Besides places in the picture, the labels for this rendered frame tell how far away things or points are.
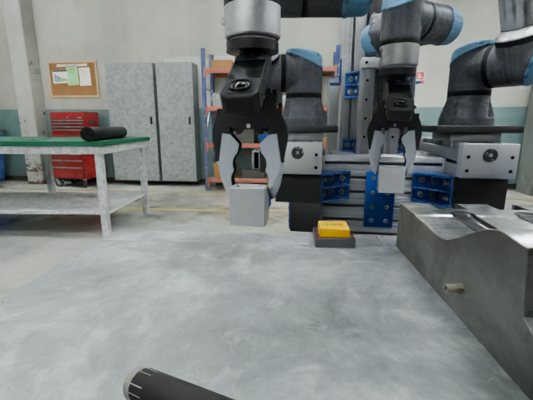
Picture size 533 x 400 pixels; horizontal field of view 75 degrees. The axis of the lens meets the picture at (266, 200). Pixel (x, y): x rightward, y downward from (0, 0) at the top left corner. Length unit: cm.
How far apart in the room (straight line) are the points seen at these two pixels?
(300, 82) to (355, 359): 88
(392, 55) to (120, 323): 65
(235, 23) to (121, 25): 639
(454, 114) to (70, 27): 671
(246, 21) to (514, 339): 45
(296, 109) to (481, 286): 80
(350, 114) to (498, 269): 97
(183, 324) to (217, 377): 11
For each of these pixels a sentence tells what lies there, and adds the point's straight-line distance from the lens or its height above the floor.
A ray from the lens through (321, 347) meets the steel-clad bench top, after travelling 43.
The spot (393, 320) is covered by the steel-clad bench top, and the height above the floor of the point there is 80.
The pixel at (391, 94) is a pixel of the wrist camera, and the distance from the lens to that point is 73.
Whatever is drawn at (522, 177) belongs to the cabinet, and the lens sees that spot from 670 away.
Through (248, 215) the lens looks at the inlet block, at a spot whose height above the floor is 92.
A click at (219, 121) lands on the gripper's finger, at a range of 49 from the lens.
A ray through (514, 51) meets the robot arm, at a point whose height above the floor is 122.
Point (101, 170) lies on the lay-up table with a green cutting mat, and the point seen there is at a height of 65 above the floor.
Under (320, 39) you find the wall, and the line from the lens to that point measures 609.
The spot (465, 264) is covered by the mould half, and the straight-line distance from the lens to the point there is 50.
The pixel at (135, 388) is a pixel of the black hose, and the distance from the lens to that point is 35.
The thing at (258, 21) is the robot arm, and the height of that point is 117.
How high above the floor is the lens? 104
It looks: 12 degrees down
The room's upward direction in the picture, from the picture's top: straight up
